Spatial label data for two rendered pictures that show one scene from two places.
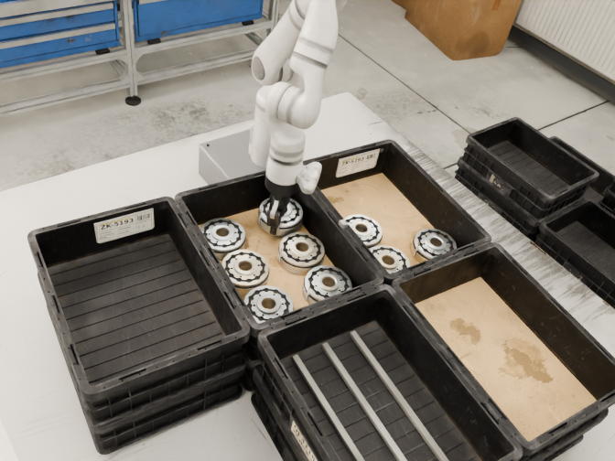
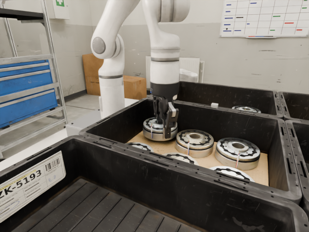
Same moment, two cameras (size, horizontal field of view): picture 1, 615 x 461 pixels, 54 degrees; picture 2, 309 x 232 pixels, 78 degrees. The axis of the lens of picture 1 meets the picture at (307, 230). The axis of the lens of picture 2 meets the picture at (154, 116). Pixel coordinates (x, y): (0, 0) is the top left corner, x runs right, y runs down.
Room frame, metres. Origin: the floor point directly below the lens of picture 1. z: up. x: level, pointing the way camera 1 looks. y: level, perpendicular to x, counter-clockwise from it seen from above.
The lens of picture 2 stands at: (0.56, 0.30, 1.12)
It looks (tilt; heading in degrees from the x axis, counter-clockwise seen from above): 22 degrees down; 335
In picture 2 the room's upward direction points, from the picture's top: straight up
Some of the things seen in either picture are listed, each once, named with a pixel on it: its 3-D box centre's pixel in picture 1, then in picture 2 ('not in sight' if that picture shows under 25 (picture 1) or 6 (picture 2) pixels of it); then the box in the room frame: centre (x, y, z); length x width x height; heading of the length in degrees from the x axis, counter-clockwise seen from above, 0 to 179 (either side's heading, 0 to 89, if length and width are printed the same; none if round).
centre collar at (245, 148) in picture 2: (329, 282); (237, 146); (0.85, -0.06, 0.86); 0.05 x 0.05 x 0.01
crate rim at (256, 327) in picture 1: (275, 240); (187, 130); (0.89, 0.06, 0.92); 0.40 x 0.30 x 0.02; 38
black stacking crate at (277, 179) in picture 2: (273, 256); (185, 148); (0.89, 0.06, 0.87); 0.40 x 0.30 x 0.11; 38
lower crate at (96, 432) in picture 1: (139, 333); not in sight; (0.71, 0.30, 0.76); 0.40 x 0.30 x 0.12; 38
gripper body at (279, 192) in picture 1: (281, 187); (164, 95); (0.99, 0.07, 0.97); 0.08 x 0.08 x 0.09
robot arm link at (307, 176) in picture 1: (293, 165); (171, 68); (0.99, 0.05, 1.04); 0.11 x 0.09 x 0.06; 84
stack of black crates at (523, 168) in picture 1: (510, 199); not in sight; (1.88, -0.75, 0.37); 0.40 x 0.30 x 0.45; 43
